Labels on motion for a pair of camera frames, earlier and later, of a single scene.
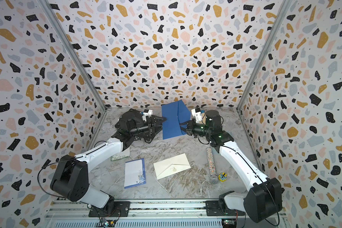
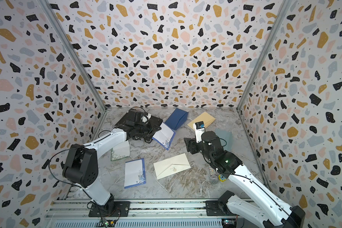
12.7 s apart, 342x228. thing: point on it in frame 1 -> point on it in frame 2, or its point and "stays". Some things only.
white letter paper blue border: (135, 173) stays
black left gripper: (150, 125) stays
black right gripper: (191, 128) -> (191, 144)
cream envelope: (171, 166) stays
